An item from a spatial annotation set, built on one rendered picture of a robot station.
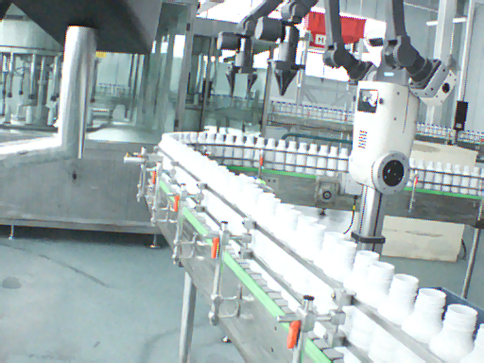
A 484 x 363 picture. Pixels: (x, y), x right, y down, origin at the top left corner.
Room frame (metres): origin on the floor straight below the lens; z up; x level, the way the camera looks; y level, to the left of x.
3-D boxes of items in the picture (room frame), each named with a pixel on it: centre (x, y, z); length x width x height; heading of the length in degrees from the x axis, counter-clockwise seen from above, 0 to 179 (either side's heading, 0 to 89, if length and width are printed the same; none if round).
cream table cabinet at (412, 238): (5.66, -1.85, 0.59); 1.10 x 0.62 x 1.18; 90
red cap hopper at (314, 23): (8.45, -1.16, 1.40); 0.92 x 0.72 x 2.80; 90
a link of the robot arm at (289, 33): (1.63, -0.09, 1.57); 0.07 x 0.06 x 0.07; 109
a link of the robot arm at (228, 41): (2.05, 0.07, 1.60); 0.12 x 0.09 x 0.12; 108
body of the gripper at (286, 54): (1.63, -0.10, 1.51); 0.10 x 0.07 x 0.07; 107
